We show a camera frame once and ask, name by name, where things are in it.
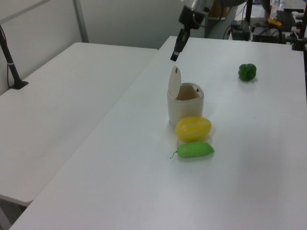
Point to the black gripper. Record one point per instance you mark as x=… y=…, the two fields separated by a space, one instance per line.
x=192 y=18

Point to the beige plastic garbage bin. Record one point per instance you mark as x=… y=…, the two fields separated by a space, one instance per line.
x=187 y=110

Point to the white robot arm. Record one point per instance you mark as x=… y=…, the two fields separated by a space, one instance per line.
x=199 y=4

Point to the wooden board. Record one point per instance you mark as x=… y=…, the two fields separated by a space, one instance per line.
x=221 y=12

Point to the small black equipment box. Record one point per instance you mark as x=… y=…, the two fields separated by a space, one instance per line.
x=239 y=32

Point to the dark green toy bell pepper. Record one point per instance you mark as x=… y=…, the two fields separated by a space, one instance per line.
x=247 y=72

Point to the thin black upright pole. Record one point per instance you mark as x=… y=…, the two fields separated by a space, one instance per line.
x=249 y=12

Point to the yellow striped toy melon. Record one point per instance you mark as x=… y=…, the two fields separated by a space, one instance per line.
x=193 y=129

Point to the yellow tool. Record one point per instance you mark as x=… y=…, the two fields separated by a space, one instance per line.
x=274 y=22

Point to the light green toy cucumber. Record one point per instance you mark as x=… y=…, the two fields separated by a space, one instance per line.
x=195 y=149

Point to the black clamp stand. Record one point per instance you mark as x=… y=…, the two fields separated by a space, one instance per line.
x=298 y=40

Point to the white side table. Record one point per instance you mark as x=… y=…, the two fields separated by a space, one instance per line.
x=60 y=107

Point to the black pole with base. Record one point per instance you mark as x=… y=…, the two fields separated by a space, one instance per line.
x=12 y=67

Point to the grey partition corner post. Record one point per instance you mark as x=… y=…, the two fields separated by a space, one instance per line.
x=81 y=21

